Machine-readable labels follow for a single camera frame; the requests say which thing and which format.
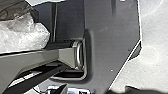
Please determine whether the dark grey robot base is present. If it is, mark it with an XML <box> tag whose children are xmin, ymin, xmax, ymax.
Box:
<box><xmin>31</xmin><ymin>0</ymin><xmax>144</xmax><ymax>94</ymax></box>

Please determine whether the small white cable box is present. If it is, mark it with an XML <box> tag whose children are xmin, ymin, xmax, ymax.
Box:
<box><xmin>46</xmin><ymin>84</ymin><xmax>78</xmax><ymax>94</ymax></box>

